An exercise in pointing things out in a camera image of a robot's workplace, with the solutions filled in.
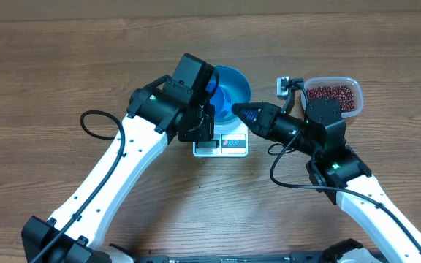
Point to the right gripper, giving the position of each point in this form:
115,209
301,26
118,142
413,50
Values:
268,121

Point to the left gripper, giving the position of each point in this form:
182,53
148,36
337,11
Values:
207,134

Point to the blue plastic measuring scoop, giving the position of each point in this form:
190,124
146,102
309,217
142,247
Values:
222,102

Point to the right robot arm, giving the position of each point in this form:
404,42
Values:
335,170

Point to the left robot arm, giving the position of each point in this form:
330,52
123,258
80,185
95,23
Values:
171,106

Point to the white digital kitchen scale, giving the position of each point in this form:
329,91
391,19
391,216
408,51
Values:
230,140

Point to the teal bowl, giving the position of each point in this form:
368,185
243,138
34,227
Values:
236,84

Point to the red beans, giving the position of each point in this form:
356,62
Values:
342,93

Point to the clear plastic container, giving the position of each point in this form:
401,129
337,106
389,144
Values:
325,81

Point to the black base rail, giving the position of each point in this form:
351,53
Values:
293,257

